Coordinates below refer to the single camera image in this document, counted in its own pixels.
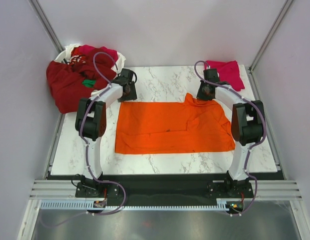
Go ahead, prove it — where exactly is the white slotted cable duct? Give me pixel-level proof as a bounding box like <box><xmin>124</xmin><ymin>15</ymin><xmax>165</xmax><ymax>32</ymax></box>
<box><xmin>40</xmin><ymin>199</ymin><xmax>229</xmax><ymax>211</ymax></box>

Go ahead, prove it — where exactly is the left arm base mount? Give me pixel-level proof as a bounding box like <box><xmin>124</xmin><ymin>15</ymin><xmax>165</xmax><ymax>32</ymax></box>
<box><xmin>71</xmin><ymin>174</ymin><xmax>124</xmax><ymax>199</ymax></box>

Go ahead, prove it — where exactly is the orange t shirt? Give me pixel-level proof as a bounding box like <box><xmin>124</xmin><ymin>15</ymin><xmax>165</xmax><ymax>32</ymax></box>
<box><xmin>115</xmin><ymin>93</ymin><xmax>235</xmax><ymax>155</ymax></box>

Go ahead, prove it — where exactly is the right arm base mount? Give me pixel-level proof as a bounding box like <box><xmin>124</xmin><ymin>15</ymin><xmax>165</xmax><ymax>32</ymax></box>
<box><xmin>207</xmin><ymin>178</ymin><xmax>254</xmax><ymax>199</ymax></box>

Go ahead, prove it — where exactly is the green cloth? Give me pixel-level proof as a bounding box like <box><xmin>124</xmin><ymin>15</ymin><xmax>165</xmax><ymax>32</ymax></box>
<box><xmin>82</xmin><ymin>79</ymin><xmax>96</xmax><ymax>88</ymax></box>

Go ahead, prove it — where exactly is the pink shirt in basket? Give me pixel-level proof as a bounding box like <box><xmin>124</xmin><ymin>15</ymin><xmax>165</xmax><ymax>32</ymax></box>
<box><xmin>78</xmin><ymin>45</ymin><xmax>118</xmax><ymax>68</ymax></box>

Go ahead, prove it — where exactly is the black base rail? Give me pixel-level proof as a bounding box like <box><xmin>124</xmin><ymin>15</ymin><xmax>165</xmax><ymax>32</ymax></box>
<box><xmin>48</xmin><ymin>171</ymin><xmax>284</xmax><ymax>206</ymax></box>

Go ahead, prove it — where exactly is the white plastic laundry basket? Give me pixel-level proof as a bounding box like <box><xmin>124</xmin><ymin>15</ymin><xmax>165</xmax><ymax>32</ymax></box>
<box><xmin>54</xmin><ymin>50</ymin><xmax>126</xmax><ymax>91</ymax></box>

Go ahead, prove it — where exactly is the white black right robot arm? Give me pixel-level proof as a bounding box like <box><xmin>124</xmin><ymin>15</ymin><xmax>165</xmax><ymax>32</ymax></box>
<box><xmin>197</xmin><ymin>68</ymin><xmax>266</xmax><ymax>197</ymax></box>

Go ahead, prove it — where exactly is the dark red t shirt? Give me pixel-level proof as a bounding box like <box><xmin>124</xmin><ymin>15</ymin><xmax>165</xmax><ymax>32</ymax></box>
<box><xmin>46</xmin><ymin>47</ymin><xmax>118</xmax><ymax>115</ymax></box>

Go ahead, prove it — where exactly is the white patterned shirt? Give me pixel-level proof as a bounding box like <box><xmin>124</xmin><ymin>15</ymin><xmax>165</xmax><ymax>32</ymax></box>
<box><xmin>63</xmin><ymin>43</ymin><xmax>87</xmax><ymax>65</ymax></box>

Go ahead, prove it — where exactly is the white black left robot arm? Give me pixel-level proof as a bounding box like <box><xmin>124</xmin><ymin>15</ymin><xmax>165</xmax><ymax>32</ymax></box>
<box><xmin>75</xmin><ymin>68</ymin><xmax>137</xmax><ymax>197</ymax></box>

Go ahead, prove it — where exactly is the folded pink t shirt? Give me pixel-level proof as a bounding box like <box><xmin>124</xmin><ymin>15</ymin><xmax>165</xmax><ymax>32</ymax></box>
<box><xmin>206</xmin><ymin>60</ymin><xmax>245</xmax><ymax>92</ymax></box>

